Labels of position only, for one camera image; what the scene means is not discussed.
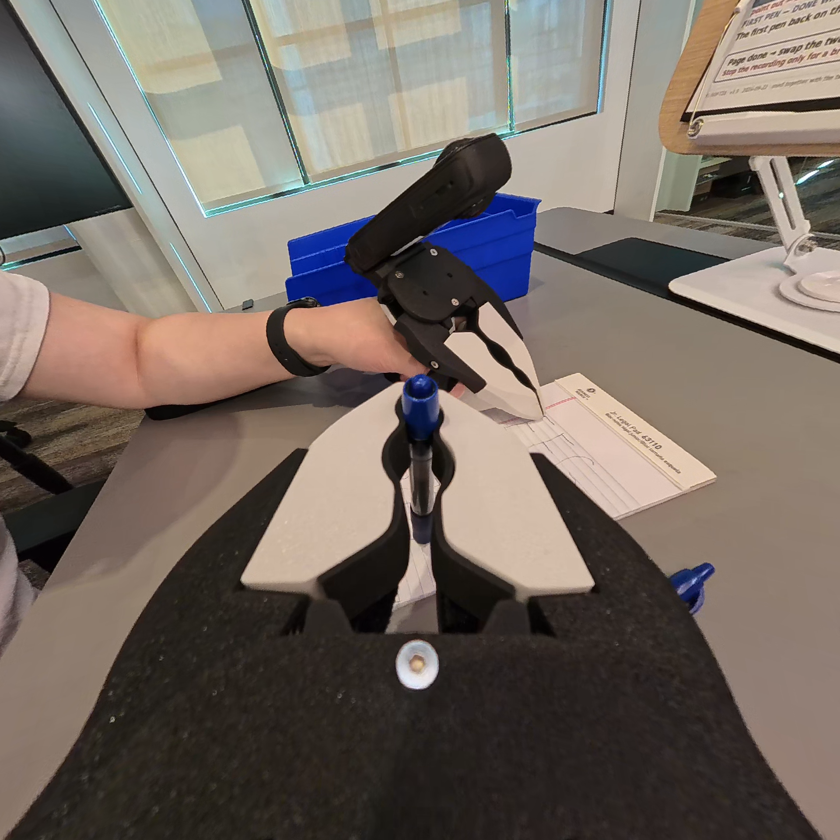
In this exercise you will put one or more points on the black office chair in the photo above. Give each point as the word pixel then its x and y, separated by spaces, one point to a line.
pixel 29 459

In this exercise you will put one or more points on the person's left hand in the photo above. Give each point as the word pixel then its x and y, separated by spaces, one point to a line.
pixel 367 341

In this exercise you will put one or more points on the blue plastic bin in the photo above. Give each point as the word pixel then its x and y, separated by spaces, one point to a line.
pixel 505 256

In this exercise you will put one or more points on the wooden stand board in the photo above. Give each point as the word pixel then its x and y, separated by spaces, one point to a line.
pixel 676 98

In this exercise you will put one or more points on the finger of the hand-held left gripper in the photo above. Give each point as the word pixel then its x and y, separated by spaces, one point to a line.
pixel 485 371
pixel 508 341

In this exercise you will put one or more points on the printed instruction sheet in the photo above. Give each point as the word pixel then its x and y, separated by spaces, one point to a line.
pixel 774 59

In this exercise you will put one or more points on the dark monitor screen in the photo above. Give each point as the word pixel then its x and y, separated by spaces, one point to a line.
pixel 46 131

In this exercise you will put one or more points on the white tray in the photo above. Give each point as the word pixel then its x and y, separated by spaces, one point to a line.
pixel 735 295

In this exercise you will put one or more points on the white lined notepad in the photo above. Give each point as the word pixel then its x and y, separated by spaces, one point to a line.
pixel 623 453

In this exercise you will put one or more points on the black wrist watch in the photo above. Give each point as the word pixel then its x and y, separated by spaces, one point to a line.
pixel 279 341

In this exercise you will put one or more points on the blue ballpoint pen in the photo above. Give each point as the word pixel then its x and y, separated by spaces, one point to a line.
pixel 692 584
pixel 420 420

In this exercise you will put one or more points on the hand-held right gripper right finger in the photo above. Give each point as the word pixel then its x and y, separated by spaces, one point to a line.
pixel 512 512

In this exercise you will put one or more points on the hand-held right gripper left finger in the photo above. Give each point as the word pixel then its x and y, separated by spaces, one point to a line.
pixel 328 499

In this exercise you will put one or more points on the glass window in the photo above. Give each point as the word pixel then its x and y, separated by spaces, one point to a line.
pixel 367 92

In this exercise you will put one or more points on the white shirt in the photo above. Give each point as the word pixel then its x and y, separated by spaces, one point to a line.
pixel 19 328

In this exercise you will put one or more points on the black desk mat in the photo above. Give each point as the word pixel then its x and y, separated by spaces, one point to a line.
pixel 643 262

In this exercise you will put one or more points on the person's left forearm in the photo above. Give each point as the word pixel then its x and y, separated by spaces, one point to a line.
pixel 164 348

